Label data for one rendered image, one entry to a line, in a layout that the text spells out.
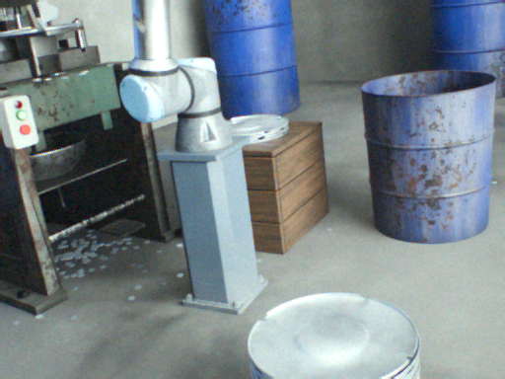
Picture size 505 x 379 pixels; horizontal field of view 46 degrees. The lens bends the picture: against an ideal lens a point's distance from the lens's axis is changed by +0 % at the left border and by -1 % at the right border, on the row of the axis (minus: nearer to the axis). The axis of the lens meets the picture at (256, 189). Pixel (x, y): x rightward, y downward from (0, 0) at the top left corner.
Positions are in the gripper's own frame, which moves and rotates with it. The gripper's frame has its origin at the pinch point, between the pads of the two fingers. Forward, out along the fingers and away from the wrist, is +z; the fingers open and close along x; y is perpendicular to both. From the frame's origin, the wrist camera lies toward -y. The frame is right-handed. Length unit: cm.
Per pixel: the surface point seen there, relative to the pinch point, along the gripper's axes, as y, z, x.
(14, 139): -10.1, 18.9, -29.5
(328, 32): 179, 134, 271
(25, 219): -14, 44, -32
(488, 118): 126, 31, -38
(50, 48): -0.3, 10.3, 7.6
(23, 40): -7.5, 6.3, 6.7
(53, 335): -9, 64, -60
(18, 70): -10.3, 13.1, 1.2
